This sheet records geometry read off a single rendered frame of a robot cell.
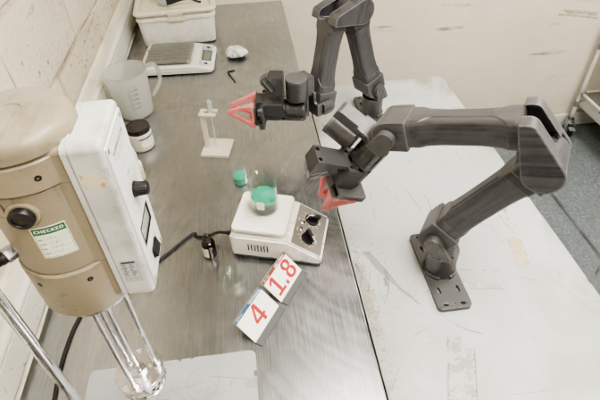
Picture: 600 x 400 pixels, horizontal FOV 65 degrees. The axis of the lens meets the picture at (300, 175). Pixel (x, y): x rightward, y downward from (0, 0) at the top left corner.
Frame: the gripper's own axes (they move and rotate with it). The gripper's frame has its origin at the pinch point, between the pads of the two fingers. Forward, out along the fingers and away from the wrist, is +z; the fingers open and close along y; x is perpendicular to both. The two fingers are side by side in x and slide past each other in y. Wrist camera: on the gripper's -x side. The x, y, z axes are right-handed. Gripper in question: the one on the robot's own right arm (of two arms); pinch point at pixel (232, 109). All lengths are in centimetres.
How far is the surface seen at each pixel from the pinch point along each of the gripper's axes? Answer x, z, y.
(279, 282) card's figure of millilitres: 12, -17, 46
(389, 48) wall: 45, -54, -124
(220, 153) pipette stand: 12.9, 4.4, 2.8
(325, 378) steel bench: 14, -27, 65
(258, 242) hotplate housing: 7.6, -11.9, 39.2
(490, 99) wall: 83, -116, -136
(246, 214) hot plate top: 4.8, -8.8, 33.8
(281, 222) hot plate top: 4.9, -16.7, 35.8
